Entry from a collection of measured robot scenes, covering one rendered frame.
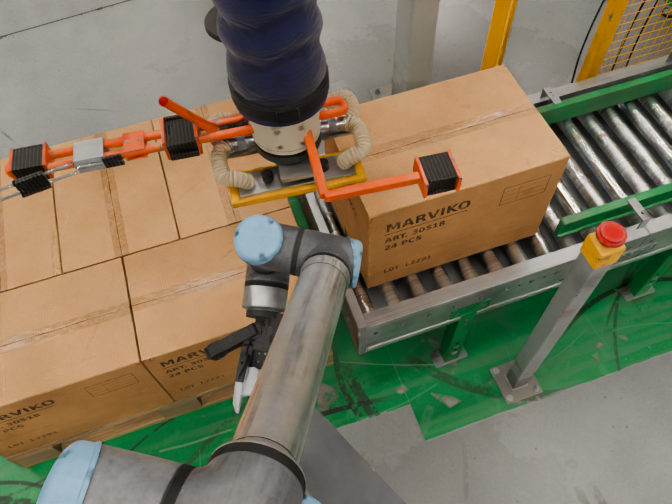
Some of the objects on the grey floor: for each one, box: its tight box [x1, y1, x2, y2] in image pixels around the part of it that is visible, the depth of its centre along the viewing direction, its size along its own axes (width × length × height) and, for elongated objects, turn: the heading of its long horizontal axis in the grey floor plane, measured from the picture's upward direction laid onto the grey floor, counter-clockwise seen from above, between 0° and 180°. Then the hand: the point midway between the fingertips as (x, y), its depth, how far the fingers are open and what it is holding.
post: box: [504, 232, 626, 391], centre depth 187 cm, size 7×7×100 cm
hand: (242, 412), depth 117 cm, fingers open, 14 cm apart
